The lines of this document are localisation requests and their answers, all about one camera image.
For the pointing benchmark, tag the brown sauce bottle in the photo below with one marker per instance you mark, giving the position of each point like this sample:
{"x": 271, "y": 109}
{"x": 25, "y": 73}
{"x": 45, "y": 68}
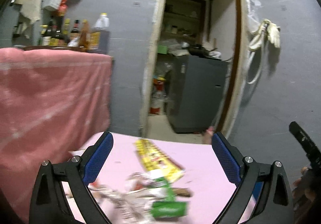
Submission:
{"x": 84, "y": 38}

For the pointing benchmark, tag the yellow snack wrapper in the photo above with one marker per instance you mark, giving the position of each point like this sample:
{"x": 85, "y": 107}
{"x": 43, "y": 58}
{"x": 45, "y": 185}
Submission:
{"x": 153, "y": 158}

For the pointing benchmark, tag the green toothpaste tube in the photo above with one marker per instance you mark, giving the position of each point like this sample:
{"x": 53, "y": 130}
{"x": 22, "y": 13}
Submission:
{"x": 168, "y": 207}

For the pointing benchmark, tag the pink floral stool cover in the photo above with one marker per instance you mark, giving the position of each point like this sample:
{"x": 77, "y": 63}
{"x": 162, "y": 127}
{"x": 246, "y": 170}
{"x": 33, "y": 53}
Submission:
{"x": 204, "y": 176}

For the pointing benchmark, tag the large oil jug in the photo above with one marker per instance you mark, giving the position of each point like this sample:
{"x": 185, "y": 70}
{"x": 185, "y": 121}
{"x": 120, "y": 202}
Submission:
{"x": 99, "y": 38}

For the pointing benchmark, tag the grey cabinet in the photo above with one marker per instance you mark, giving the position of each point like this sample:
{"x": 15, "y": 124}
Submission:
{"x": 195, "y": 92}

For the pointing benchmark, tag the birthday ribbon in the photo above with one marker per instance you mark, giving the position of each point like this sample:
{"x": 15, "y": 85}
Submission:
{"x": 135, "y": 202}

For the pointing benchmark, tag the hanging beige towel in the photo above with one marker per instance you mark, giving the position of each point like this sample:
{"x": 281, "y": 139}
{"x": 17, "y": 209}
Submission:
{"x": 30, "y": 13}

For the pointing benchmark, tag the pink checked cloth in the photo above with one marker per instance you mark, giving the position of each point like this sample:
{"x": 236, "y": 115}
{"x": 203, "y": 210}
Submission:
{"x": 52, "y": 102}

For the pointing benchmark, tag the dark sauce bottle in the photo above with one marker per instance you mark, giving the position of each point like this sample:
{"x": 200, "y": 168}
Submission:
{"x": 74, "y": 34}

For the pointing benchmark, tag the green box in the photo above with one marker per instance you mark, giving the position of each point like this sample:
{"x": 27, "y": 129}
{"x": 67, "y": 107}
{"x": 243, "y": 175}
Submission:
{"x": 161, "y": 49}

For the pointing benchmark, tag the red white canister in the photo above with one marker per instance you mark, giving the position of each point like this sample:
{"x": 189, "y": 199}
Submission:
{"x": 157, "y": 98}

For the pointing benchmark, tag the wooden storage shelf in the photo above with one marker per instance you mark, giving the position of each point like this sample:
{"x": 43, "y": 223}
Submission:
{"x": 184, "y": 20}

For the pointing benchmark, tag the white rubber gloves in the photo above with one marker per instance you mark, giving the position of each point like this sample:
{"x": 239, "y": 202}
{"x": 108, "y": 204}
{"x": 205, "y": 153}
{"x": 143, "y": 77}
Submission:
{"x": 266, "y": 30}

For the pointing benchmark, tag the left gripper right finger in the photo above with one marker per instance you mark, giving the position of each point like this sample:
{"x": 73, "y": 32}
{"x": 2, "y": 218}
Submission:
{"x": 262, "y": 193}

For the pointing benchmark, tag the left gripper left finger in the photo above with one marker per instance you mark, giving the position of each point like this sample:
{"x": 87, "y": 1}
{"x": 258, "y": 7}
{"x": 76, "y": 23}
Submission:
{"x": 48, "y": 201}

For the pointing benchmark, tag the person's right hand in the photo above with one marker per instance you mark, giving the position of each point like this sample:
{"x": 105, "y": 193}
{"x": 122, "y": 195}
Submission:
{"x": 305, "y": 186}

